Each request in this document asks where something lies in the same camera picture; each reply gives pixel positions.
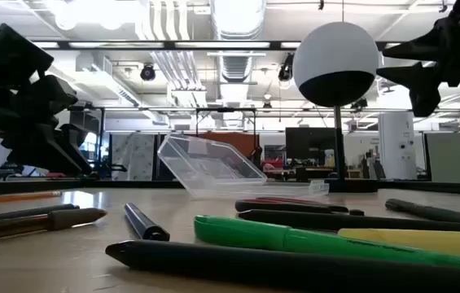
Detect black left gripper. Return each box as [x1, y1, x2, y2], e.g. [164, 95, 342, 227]
[0, 22, 94, 177]

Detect orange pencil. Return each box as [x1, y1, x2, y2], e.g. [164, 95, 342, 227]
[0, 190, 63, 205]

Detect black pen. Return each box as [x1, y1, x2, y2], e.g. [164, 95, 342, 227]
[0, 203, 81, 229]
[384, 198, 460, 229]
[237, 208, 460, 234]

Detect translucent purple click pen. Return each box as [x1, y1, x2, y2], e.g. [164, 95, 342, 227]
[0, 207, 108, 246]

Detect dark blue pen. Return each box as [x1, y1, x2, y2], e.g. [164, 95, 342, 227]
[124, 202, 171, 243]

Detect yellow highlighter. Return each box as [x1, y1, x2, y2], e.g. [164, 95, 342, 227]
[337, 227, 460, 261]

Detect red and black scissors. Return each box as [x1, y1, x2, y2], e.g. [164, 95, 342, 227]
[234, 196, 366, 216]

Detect green highlighter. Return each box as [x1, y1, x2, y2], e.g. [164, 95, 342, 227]
[194, 215, 460, 272]

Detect thick black marker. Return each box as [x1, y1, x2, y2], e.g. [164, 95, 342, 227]
[104, 239, 460, 293]

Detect clear plastic supply box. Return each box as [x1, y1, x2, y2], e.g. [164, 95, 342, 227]
[156, 133, 331, 200]

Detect white cylinder column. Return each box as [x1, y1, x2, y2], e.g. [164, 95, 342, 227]
[378, 112, 418, 181]

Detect white globe lamp black stand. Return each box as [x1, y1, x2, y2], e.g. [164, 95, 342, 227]
[292, 21, 380, 194]

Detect black ceiling spotlight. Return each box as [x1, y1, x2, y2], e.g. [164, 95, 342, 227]
[139, 63, 157, 82]
[277, 52, 295, 83]

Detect black monitor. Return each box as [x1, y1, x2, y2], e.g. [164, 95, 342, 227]
[285, 127, 337, 166]

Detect orange partition panel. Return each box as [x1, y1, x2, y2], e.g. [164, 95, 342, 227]
[196, 131, 260, 159]

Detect black table frame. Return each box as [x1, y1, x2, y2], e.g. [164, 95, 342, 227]
[0, 177, 460, 197]

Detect silver ceiling duct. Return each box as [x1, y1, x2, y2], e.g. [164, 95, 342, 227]
[209, 0, 268, 85]

